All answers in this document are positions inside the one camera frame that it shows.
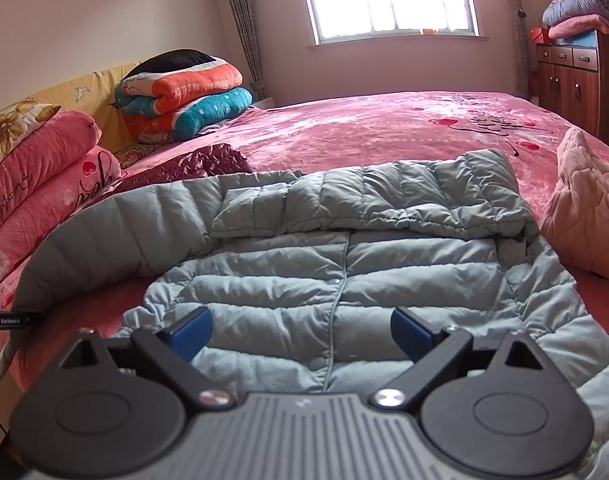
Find grey-green down jacket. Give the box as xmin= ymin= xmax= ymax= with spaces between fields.
xmin=12 ymin=149 xmax=609 ymax=480

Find bed with pink bedspread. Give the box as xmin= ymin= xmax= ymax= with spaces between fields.
xmin=0 ymin=90 xmax=609 ymax=411

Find grey checked curtain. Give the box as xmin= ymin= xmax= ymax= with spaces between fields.
xmin=219 ymin=0 xmax=268 ymax=106
xmin=501 ymin=0 xmax=530 ymax=98

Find folded blankets on cabinet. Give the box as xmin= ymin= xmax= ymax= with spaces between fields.
xmin=541 ymin=0 xmax=609 ymax=36

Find white floral pillow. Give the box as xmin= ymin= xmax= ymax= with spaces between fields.
xmin=0 ymin=101 xmax=61 ymax=176

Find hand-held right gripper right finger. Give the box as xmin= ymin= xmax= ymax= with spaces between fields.
xmin=369 ymin=305 xmax=547 ymax=408

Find blue box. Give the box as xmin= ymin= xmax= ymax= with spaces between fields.
xmin=554 ymin=30 xmax=599 ymax=48

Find yellow headboard cover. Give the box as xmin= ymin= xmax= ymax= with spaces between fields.
xmin=14 ymin=62 xmax=140 ymax=161

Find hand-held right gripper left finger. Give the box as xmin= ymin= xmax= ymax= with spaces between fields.
xmin=58 ymin=305 xmax=238 ymax=408

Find folded orange striped blanket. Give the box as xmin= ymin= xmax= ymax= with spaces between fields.
xmin=114 ymin=57 xmax=244 ymax=111

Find folded teal dotted blanket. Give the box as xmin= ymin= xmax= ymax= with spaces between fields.
xmin=119 ymin=86 xmax=254 ymax=144

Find patterned pillow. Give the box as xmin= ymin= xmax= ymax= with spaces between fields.
xmin=112 ymin=142 xmax=160 ymax=168

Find folded pink blanket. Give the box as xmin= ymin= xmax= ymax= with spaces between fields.
xmin=548 ymin=15 xmax=609 ymax=40

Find pink quilted jacket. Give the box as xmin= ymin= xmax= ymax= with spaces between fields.
xmin=539 ymin=127 xmax=609 ymax=276

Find brown wooden cabinet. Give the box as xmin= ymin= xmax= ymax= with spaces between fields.
xmin=534 ymin=30 xmax=609 ymax=133

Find black cloth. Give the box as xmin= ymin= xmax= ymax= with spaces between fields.
xmin=122 ymin=49 xmax=216 ymax=81

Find maroon down jacket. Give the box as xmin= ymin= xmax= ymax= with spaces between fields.
xmin=117 ymin=142 xmax=258 ymax=183

